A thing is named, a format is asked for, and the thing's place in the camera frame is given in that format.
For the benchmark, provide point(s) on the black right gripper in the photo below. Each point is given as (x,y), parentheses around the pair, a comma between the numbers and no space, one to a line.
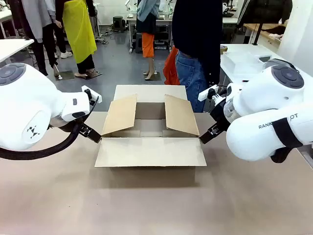
(220,115)

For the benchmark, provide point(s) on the brown cardboard box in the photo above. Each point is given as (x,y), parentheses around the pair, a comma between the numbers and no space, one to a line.
(149,151)

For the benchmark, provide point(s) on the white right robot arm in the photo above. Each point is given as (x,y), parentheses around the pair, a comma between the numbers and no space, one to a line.
(264,102)

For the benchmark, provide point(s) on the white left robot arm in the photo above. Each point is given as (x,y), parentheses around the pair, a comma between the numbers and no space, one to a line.
(29,102)

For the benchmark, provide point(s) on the black floor mat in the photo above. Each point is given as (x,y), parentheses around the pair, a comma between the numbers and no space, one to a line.
(94,74)

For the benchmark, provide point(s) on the orange red bag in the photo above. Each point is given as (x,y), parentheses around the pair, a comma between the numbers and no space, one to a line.
(171,68)

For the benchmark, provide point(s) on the clear plastic container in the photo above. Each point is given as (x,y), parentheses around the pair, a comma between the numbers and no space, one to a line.
(242,62)

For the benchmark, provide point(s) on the brown tape roll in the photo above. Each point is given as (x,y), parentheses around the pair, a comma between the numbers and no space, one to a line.
(223,50)

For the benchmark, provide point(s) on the white side table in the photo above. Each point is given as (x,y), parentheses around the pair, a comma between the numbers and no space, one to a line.
(244,49)
(12,47)

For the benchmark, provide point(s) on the person in white sneakers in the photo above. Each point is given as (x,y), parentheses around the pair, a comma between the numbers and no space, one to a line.
(62,39)

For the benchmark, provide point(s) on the person in yellow apron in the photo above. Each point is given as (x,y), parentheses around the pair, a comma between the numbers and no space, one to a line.
(80,31)

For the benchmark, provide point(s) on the person in orange skirt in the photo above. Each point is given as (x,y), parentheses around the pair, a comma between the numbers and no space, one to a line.
(148,44)

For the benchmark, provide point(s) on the person in dark shirt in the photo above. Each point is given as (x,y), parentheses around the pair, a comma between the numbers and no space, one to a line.
(195,29)

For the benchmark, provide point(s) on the black vertical pole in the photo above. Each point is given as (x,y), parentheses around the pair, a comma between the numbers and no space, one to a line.
(258,34)

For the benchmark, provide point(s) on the dark plastic stool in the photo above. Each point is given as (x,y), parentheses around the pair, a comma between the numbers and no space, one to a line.
(119,23)

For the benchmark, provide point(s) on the wooden workbench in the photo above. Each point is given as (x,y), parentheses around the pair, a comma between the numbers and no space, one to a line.
(269,28)

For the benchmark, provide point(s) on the white background desk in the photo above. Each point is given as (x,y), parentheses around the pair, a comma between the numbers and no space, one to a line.
(166,22)

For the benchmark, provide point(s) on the person in grey coat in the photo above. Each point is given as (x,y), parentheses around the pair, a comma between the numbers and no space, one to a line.
(39,22)

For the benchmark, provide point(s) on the person in black jacket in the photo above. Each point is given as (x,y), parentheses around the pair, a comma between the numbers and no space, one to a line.
(266,12)

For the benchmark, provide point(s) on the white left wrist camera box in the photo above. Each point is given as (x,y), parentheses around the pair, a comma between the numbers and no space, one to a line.
(95,94)

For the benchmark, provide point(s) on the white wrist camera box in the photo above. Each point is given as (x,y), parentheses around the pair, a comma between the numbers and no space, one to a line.
(95,94)
(204,94)

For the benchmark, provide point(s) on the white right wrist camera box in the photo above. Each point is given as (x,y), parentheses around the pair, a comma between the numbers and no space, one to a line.
(204,94)

